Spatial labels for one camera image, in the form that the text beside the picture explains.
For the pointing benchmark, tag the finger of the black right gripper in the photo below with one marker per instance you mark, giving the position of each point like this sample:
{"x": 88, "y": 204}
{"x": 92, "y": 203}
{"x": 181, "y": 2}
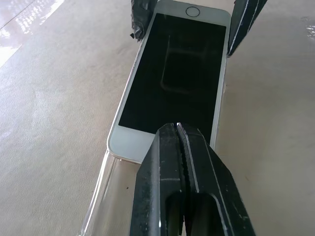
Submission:
{"x": 141, "y": 17}
{"x": 242, "y": 22}

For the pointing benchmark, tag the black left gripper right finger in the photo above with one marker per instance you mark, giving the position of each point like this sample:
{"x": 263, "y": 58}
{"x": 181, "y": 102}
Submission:
{"x": 211, "y": 186}

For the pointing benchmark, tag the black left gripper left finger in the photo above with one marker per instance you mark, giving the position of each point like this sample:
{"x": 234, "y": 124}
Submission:
{"x": 157, "y": 177}

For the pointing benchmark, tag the white smartphone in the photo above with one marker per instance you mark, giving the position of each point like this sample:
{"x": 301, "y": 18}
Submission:
{"x": 177, "y": 73}

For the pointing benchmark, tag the clear plastic phone case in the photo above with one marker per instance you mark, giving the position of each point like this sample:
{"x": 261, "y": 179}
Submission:
{"x": 101, "y": 196}

